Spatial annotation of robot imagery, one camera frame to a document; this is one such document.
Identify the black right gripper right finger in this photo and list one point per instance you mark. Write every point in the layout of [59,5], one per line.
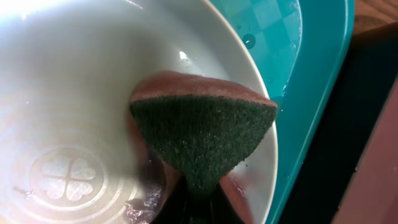
[222,211]

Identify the green orange sponge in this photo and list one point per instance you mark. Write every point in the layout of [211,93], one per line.
[203,127]

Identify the light blue plate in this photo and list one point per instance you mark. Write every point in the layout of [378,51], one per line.
[68,154]

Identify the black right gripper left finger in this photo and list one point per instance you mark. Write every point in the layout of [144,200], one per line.
[174,210]

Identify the teal plastic tray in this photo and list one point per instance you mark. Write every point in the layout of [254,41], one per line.
[298,47]

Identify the black water tray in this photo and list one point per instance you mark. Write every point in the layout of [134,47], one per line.
[357,99]

